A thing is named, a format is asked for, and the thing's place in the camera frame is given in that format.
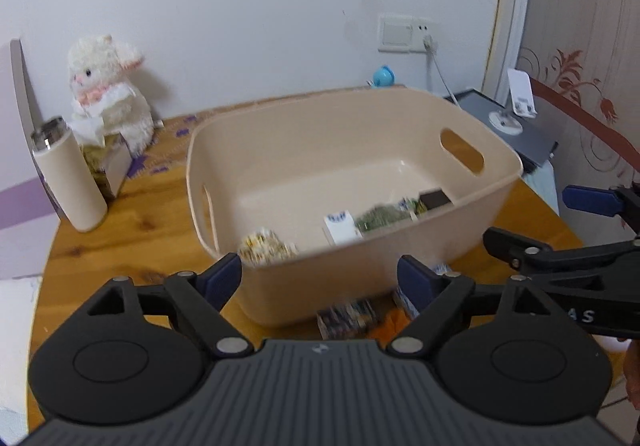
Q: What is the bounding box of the orange packet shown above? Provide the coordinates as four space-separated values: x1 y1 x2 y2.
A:
376 310 416 345

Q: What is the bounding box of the dark patterned packet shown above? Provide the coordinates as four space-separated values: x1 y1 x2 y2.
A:
317 300 377 341

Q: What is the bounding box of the white power cable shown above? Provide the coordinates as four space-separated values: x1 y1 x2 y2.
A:
423 36 460 104

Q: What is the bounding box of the tissue box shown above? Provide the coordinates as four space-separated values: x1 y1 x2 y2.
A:
67 117 133 201

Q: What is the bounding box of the white wall socket panel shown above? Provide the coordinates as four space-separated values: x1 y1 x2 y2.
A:
377 14 434 55

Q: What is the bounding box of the beige plastic storage basket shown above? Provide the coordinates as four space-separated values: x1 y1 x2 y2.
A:
186 86 525 327

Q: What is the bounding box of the blue round gadget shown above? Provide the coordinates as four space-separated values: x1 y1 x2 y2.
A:
371 64 398 88

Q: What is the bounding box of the small white blue box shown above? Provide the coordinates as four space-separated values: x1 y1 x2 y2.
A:
322 210 363 245

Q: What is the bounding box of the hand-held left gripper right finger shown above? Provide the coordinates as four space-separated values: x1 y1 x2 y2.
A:
387 254 554 358

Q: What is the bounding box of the white phone stand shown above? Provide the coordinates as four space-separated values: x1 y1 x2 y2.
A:
488 68 540 135

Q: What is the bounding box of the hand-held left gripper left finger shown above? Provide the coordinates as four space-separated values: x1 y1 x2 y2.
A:
87 254 254 360

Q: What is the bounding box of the floral patterned wardrobe door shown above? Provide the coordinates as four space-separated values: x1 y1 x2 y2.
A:
482 0 640 247

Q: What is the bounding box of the white thermos bottle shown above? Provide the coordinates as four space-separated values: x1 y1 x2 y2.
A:
31 116 109 233

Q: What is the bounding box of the white plush bunny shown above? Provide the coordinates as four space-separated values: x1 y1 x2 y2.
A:
67 34 156 157

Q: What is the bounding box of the dark grey cabinet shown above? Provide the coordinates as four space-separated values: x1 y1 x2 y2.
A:
443 86 559 173

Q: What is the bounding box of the green snack packet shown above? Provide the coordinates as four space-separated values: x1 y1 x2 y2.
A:
355 204 418 233

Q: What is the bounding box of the white blue patterned packet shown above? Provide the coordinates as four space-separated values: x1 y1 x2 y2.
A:
392 285 421 321

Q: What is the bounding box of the small yellow patterned packet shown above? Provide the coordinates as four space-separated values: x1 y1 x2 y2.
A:
238 227 299 267

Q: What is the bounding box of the small dark box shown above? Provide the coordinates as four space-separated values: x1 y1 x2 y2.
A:
417 190 453 215

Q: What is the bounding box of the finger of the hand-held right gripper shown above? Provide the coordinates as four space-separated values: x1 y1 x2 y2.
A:
482 226 640 279
562 180 640 227

